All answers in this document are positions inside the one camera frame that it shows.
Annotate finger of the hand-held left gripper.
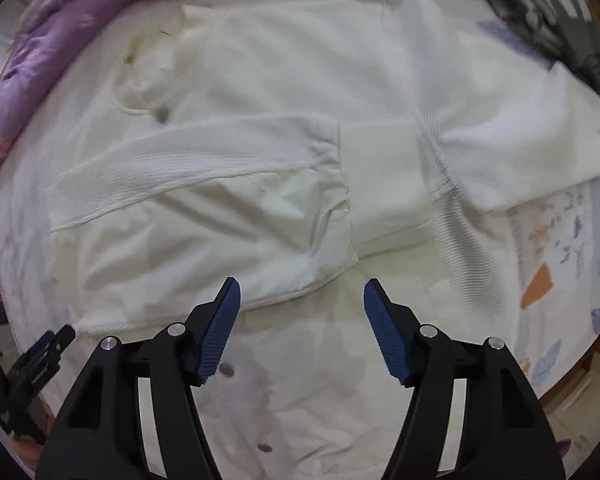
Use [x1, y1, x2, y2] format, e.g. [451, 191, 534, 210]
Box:
[10, 324, 77, 397]

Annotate black white checkered cloth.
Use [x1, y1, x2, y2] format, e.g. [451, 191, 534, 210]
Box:
[442, 0, 600, 95]

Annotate white printed bed sheet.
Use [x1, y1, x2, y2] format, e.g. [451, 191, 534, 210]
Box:
[0, 0, 600, 480]

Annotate white knit sweater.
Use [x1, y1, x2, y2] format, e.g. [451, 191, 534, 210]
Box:
[45, 0, 600, 336]

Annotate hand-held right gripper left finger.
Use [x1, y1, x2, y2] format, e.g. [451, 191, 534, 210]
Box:
[35, 276, 242, 480]

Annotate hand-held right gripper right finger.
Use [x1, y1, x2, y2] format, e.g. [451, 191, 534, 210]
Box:
[363, 278, 566, 480]

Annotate purple floral quilt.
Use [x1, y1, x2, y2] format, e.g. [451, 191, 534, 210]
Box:
[0, 0, 148, 173]

